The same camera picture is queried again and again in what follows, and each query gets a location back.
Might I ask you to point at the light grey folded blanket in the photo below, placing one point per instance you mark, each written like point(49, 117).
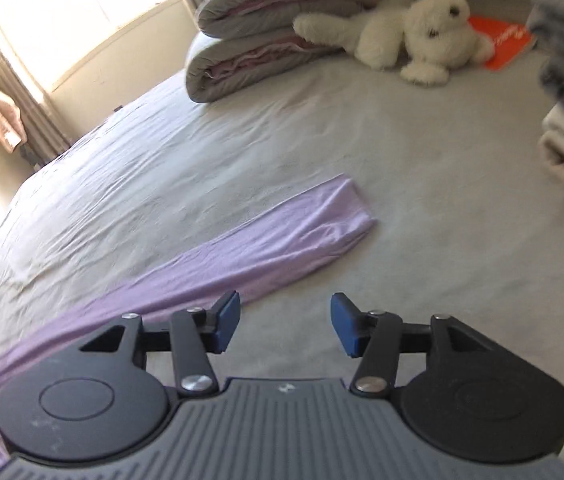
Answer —
point(242, 67)

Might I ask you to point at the orange booklet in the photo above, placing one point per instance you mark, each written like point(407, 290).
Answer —
point(506, 45)

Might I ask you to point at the purple pants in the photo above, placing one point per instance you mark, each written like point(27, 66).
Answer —
point(262, 240)

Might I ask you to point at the window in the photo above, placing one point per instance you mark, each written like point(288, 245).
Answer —
point(87, 15)

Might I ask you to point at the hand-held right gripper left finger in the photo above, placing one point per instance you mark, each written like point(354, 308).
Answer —
point(227, 322)

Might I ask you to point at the white plush toy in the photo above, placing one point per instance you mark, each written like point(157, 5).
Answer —
point(386, 35)

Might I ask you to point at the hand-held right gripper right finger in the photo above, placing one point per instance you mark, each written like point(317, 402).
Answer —
point(344, 325)

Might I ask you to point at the pink hanging towel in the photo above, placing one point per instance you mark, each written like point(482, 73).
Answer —
point(2, 120)

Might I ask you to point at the grey folded duvet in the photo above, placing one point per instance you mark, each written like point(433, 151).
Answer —
point(262, 0)

